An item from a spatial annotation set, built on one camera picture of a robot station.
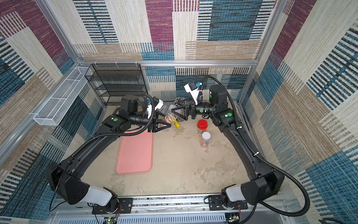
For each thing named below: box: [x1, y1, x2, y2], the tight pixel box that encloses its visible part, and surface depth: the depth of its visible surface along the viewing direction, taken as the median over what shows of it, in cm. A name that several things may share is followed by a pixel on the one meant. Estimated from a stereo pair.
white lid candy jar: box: [199, 131, 212, 148], surface depth 90 cm
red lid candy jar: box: [197, 119, 208, 131], surface depth 98 cm
